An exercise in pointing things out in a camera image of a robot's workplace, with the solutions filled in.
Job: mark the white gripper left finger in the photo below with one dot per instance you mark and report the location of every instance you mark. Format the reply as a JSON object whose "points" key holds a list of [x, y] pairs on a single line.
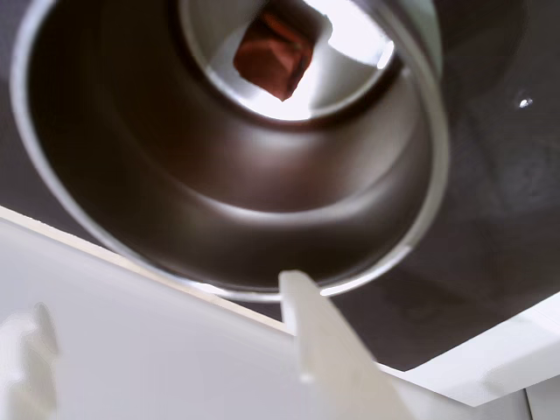
{"points": [[131, 350]]}

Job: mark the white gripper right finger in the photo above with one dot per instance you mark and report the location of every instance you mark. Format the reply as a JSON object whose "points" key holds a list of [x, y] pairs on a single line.
{"points": [[332, 359]]}

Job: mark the red cube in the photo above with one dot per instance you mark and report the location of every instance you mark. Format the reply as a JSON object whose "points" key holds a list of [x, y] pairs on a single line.
{"points": [[271, 57]]}

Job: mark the black glossy mat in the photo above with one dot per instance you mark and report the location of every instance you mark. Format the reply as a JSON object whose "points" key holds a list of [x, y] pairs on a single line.
{"points": [[503, 197]]}

